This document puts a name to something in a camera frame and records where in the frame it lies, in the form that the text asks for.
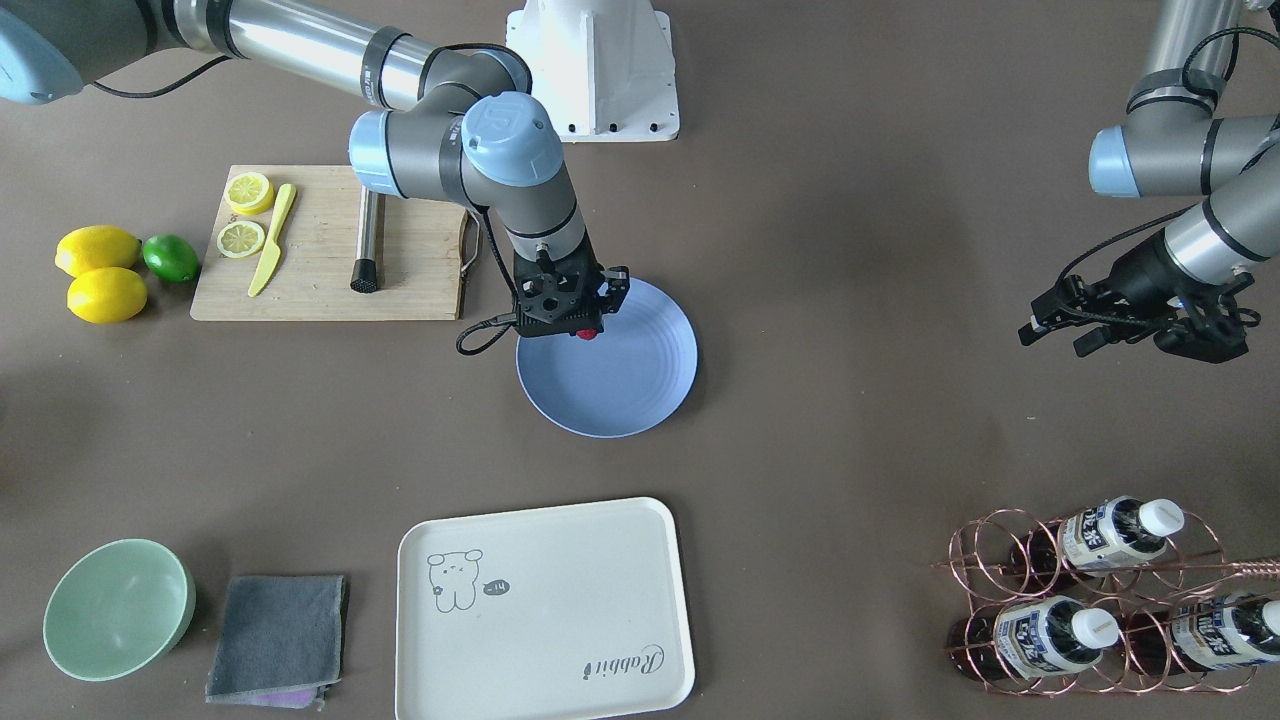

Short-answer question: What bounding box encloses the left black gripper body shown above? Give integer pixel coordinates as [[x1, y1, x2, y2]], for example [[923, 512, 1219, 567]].
[[1060, 234, 1261, 364]]

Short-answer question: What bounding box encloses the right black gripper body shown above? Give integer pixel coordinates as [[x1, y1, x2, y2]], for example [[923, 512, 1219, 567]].
[[513, 250, 631, 338]]

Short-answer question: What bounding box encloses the blue plate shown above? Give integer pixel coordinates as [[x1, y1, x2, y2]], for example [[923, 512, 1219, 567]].
[[515, 278, 699, 439]]

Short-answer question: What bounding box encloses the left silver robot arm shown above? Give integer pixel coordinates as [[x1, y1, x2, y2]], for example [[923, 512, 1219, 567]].
[[1019, 1, 1279, 363]]

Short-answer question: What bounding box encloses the dark drink bottle top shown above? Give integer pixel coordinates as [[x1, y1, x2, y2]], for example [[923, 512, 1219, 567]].
[[1004, 496, 1187, 591]]

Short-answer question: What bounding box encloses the dark drink bottle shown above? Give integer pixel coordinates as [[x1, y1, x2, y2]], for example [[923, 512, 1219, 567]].
[[1124, 592, 1279, 676], [946, 594, 1121, 684], [1004, 496, 1187, 591]]

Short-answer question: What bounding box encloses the steel muddler black tip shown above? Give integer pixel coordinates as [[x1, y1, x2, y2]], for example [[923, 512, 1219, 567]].
[[349, 186, 383, 293]]

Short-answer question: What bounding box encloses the wooden cutting board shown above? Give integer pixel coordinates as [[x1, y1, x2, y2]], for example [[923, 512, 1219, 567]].
[[189, 164, 468, 322]]

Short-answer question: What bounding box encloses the yellow plastic knife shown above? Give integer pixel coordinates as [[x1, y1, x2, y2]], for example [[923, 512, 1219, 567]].
[[247, 183, 298, 297]]

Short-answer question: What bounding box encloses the white rabbit tray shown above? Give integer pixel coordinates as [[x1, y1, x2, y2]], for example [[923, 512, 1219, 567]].
[[394, 497, 696, 719]]

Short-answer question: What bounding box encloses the lemon slice lower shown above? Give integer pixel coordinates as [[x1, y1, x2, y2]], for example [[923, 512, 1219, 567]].
[[215, 220, 266, 259]]

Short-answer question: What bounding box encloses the lemon slice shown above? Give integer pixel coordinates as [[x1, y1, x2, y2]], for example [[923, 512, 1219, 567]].
[[223, 170, 275, 217], [215, 220, 266, 259]]

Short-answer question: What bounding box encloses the lemon slice upper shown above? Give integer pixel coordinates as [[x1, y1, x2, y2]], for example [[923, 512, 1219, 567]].
[[223, 170, 275, 217]]

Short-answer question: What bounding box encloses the green lime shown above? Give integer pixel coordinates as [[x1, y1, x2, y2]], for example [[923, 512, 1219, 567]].
[[141, 234, 200, 283]]

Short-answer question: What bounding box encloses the grey folded cloth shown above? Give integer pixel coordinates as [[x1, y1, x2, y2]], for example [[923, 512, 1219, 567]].
[[205, 575, 347, 710]]

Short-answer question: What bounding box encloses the whole yellow lemon lower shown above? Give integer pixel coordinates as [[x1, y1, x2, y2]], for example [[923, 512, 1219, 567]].
[[67, 266, 148, 324]]

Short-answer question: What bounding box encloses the whole yellow lemon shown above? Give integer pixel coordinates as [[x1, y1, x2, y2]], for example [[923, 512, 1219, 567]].
[[54, 225, 141, 278], [67, 266, 148, 324]]

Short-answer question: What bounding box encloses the whole yellow lemon upper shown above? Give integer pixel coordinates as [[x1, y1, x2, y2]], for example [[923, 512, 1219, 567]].
[[54, 225, 141, 278]]

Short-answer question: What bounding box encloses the green bowl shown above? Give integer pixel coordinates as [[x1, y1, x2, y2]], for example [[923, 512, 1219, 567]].
[[44, 538, 196, 682]]

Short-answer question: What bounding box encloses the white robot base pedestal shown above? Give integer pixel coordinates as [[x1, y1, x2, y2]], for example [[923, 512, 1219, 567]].
[[506, 1, 681, 143]]

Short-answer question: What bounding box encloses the copper wire bottle rack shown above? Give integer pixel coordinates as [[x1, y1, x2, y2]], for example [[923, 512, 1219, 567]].
[[936, 509, 1277, 698]]

